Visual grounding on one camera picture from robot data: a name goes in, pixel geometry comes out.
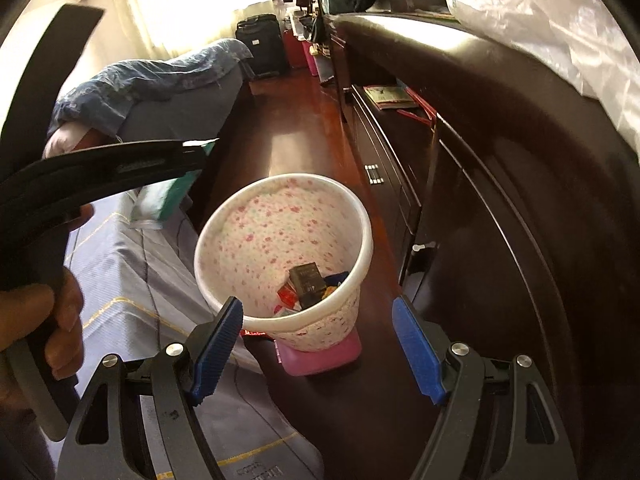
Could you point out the pink white quilt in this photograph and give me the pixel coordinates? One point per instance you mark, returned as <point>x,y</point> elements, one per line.
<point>75,142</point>

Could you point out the black suitcase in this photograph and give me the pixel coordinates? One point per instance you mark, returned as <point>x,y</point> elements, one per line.
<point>262,45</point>

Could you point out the red storage box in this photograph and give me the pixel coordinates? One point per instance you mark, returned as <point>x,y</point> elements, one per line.
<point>294,47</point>

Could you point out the white drawer knob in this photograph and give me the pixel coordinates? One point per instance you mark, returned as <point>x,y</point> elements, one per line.
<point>422,247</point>

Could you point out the blue patterned blanket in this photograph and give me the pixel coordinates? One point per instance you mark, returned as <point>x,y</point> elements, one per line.
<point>150,80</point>

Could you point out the green book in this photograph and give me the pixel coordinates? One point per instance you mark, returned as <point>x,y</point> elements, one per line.
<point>390,97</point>

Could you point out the white floral bin pink base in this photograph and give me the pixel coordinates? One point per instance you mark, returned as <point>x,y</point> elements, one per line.
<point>260,230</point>

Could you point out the grey bed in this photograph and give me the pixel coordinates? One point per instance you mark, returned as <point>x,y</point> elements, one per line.
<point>190,95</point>

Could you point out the dark wooden dresser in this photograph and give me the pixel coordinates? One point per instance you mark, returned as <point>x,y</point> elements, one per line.
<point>500,210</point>

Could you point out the red paper strip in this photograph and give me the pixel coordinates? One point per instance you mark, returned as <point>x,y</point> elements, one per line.
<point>420,107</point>

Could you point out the pink storage box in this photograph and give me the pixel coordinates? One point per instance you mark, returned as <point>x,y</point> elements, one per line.
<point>312,65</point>

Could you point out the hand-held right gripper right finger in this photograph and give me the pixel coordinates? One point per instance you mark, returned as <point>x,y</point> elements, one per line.
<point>415,345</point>

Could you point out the person's left hand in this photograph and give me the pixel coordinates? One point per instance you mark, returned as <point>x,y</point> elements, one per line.
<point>67,325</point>

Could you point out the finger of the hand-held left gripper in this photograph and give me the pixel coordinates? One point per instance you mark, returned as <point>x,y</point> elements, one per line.
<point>55,50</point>
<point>135,165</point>

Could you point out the white plastic bag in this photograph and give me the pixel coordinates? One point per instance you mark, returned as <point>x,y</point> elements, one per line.
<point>550,25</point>

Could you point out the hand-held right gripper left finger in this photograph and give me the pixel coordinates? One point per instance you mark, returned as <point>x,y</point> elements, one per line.
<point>220,345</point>

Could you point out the blue snack wrapper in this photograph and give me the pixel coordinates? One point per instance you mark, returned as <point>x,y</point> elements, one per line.
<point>337,280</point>

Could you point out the green packet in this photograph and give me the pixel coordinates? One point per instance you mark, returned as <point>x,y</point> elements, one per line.
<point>170,200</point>

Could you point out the dark small box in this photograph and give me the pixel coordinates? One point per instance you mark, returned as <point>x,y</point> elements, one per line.
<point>307,282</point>

